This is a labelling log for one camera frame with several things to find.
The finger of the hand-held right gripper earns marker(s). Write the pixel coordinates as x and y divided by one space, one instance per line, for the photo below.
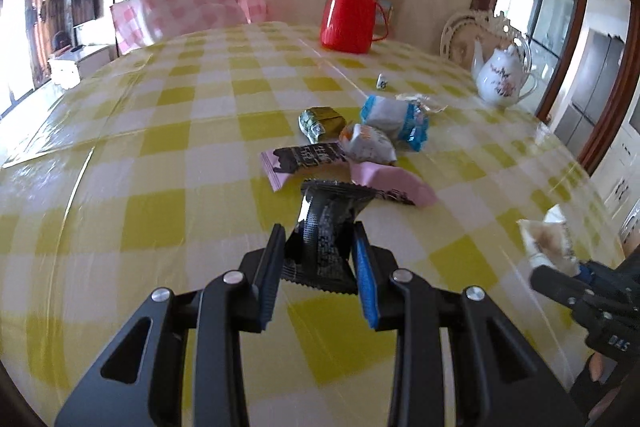
555 282
602 276

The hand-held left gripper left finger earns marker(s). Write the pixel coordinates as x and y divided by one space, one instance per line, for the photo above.
267 297

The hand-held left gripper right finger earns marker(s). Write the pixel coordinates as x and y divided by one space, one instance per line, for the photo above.
365 287

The beige pastry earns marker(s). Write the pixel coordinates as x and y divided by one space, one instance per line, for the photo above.
547 239

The person's right hand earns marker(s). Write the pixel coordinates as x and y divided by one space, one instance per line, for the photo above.
596 367

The pink and black snack packet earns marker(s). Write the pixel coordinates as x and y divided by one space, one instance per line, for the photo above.
395 182
300 157

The white and orange snack packet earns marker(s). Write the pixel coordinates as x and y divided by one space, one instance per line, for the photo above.
367 142

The green foil snack packet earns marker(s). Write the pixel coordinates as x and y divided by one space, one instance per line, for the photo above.
320 122

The blue and white snack packet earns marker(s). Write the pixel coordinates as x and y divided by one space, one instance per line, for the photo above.
390 114

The grey refrigerator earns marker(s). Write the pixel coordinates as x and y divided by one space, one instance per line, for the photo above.
595 87

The clear empty wrapper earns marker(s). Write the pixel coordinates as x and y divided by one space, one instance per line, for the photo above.
425 101

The small white candy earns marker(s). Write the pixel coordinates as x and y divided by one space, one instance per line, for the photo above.
381 82

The white floral teapot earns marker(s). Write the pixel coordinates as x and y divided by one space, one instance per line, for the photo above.
500 77

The white ornate chair back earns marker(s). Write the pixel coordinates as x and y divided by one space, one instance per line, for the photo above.
457 37

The red thermos jug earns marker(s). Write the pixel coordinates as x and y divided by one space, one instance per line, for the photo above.
350 12

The white television cabinet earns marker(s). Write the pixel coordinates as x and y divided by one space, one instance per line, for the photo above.
65 67

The brown patterned curtain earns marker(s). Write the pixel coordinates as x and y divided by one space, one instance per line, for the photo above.
42 7

